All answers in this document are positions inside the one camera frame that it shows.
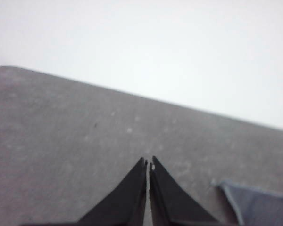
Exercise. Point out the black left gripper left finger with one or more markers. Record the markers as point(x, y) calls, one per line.
point(127, 200)

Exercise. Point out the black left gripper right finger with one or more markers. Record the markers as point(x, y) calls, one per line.
point(169, 202)

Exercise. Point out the purple towel with grey hem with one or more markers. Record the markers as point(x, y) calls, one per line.
point(261, 207)

